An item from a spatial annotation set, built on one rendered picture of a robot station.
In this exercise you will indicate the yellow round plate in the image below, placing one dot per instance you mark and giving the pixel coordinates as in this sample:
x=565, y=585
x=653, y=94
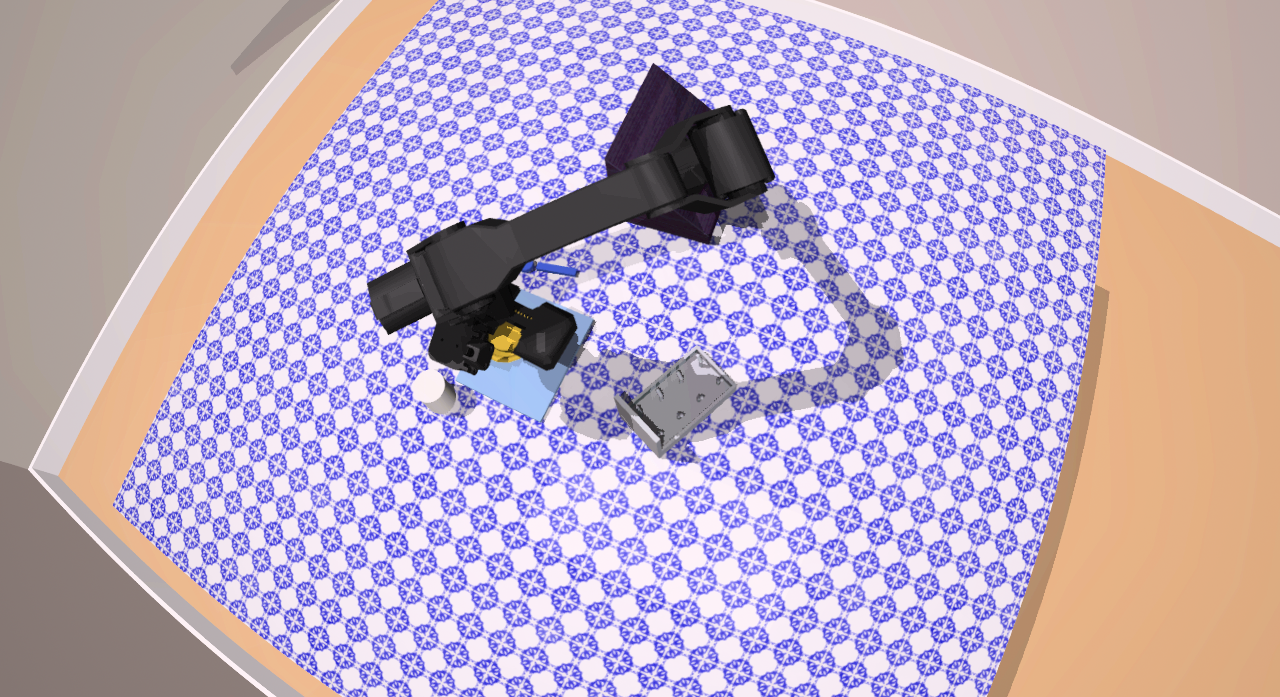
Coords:
x=505, y=340

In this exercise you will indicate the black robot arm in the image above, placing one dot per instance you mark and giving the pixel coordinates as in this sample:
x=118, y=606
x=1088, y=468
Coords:
x=454, y=273

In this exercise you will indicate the light blue flat rectangular mat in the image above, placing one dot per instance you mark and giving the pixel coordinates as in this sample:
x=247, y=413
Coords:
x=521, y=385

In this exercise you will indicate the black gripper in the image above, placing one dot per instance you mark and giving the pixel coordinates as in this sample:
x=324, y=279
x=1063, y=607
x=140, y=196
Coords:
x=544, y=338

